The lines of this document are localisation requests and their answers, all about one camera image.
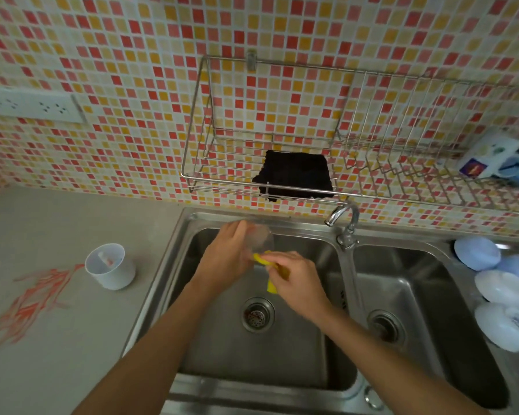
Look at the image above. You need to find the person's left hand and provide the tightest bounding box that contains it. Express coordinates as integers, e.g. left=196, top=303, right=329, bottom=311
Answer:
left=193, top=219, right=261, bottom=295

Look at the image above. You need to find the person's right hand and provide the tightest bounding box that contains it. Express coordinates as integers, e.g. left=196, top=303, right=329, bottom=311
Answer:
left=263, top=250, right=333, bottom=321

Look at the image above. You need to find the clear drinking glass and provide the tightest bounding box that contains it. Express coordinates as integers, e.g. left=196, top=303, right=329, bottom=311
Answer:
left=239, top=222, right=274, bottom=262

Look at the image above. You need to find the yellow sponge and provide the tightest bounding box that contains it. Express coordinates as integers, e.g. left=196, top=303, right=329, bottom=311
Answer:
left=253, top=251, right=291, bottom=295

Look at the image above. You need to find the person's right forearm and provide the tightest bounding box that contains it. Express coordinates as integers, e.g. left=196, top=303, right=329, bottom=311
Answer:
left=309, top=303, right=487, bottom=415

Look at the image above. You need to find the person's left forearm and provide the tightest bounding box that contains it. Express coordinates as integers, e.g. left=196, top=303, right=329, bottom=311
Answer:
left=71, top=278, right=225, bottom=415

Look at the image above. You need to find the steel drain strainer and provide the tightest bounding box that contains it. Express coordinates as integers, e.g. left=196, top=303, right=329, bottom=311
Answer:
left=367, top=310, right=405, bottom=344
left=242, top=297, right=276, bottom=333

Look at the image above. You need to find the black cloth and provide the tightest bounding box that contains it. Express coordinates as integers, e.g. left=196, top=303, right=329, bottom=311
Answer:
left=251, top=150, right=335, bottom=203

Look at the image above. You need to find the chrome faucet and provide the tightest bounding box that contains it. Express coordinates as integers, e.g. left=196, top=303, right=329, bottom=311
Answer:
left=324, top=203, right=361, bottom=252

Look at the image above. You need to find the stainless steel double sink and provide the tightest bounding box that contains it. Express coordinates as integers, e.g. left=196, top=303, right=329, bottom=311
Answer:
left=120, top=206, right=519, bottom=415

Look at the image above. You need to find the white plastic cup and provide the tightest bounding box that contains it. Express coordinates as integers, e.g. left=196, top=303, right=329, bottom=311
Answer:
left=85, top=243, right=136, bottom=291

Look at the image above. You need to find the white round bowl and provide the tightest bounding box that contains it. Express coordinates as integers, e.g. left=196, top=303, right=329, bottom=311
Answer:
left=474, top=302, right=519, bottom=353
left=474, top=269, right=519, bottom=308

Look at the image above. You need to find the steel wire dish rack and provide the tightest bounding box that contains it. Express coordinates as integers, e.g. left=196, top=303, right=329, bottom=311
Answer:
left=180, top=51, right=519, bottom=217

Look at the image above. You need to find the white wall power outlet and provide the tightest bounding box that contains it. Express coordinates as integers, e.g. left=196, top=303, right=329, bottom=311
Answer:
left=0, top=85, right=87, bottom=125

